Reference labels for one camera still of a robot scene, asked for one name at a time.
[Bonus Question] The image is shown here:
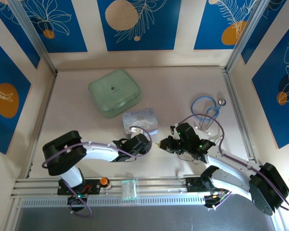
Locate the aluminium frame post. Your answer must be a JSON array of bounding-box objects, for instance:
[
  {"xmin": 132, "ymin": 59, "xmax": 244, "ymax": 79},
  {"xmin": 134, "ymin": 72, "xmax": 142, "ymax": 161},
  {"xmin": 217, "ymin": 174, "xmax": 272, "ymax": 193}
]
[
  {"xmin": 224, "ymin": 0, "xmax": 269, "ymax": 74},
  {"xmin": 7, "ymin": 0, "xmax": 58, "ymax": 74}
]

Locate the aluminium side rail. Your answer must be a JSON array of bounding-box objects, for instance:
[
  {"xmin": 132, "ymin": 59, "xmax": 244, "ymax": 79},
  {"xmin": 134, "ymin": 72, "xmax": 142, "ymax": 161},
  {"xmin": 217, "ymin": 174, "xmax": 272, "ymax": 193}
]
[
  {"xmin": 222, "ymin": 69, "xmax": 256, "ymax": 161},
  {"xmin": 26, "ymin": 72, "xmax": 58, "ymax": 179}
]

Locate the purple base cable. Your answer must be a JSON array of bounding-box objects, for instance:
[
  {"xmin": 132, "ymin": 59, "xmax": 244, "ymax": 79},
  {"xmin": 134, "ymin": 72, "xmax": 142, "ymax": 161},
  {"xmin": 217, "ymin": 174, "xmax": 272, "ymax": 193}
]
[
  {"xmin": 67, "ymin": 185, "xmax": 92, "ymax": 218},
  {"xmin": 204, "ymin": 190, "xmax": 233, "ymax": 212}
]

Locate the slotted grey cable duct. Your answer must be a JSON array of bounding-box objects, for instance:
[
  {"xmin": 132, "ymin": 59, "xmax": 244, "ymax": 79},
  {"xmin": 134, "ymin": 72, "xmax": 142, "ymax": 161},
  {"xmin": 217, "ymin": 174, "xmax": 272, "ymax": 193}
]
[{"xmin": 21, "ymin": 196, "xmax": 206, "ymax": 208}]

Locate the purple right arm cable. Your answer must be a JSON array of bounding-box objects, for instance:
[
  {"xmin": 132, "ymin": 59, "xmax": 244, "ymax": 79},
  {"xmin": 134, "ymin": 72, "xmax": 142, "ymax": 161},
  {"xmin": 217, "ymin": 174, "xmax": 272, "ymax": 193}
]
[{"xmin": 177, "ymin": 114, "xmax": 289, "ymax": 211}]

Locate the aluminium front rail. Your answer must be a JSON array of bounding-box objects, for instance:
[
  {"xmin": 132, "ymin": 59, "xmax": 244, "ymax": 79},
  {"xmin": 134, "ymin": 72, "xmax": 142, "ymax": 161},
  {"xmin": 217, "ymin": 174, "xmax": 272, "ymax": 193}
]
[{"xmin": 11, "ymin": 176, "xmax": 234, "ymax": 198}]

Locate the thin black cable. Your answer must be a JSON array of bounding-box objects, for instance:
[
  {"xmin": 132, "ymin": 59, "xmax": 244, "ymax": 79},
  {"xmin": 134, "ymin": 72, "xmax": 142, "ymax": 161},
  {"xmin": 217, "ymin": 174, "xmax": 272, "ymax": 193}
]
[{"xmin": 177, "ymin": 153, "xmax": 204, "ymax": 166}]

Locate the blue stethoscope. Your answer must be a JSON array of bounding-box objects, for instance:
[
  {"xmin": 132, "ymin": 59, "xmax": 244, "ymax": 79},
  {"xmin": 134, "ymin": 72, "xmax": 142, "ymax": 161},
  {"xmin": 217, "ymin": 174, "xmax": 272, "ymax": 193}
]
[{"xmin": 190, "ymin": 96, "xmax": 227, "ymax": 142}]

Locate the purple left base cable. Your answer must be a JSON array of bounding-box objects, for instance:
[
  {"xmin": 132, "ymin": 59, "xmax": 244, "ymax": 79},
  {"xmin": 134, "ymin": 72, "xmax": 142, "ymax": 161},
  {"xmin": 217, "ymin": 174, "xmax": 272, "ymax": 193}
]
[{"xmin": 67, "ymin": 185, "xmax": 92, "ymax": 218}]

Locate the orange emergency stop button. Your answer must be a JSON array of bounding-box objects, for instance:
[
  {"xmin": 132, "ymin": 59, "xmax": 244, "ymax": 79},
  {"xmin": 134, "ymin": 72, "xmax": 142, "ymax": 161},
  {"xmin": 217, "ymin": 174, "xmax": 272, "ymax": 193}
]
[{"xmin": 100, "ymin": 177, "xmax": 113, "ymax": 190}]

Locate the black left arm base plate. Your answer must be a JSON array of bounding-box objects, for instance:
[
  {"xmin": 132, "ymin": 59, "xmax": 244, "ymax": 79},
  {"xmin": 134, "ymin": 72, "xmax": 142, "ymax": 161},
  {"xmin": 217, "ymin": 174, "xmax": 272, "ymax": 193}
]
[{"xmin": 57, "ymin": 179, "xmax": 101, "ymax": 196}]

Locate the clear plastic bag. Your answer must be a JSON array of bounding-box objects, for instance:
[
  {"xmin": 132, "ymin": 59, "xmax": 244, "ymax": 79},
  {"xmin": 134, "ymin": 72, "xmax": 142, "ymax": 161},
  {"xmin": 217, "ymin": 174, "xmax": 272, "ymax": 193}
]
[{"xmin": 120, "ymin": 179, "xmax": 138, "ymax": 201}]

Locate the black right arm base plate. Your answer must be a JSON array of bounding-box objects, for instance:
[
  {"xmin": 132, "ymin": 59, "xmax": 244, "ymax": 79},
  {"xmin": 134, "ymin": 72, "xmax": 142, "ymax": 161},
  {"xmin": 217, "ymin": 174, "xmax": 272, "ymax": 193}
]
[{"xmin": 184, "ymin": 177, "xmax": 232, "ymax": 193}]

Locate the green square plastic box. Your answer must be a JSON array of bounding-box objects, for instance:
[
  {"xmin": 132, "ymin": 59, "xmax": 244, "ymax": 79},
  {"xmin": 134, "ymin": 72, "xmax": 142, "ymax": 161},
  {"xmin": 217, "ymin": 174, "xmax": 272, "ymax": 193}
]
[{"xmin": 88, "ymin": 69, "xmax": 143, "ymax": 119}]

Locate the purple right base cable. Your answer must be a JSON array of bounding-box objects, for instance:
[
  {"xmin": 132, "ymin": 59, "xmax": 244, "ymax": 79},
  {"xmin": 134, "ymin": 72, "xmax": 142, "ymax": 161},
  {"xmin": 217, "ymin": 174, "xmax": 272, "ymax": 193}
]
[{"xmin": 204, "ymin": 190, "xmax": 233, "ymax": 212}]

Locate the clear plastic packet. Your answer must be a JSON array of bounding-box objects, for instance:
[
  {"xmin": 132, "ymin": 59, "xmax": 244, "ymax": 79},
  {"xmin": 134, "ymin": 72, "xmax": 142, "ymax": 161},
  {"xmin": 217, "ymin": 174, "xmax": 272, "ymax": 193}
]
[{"xmin": 122, "ymin": 107, "xmax": 159, "ymax": 137}]

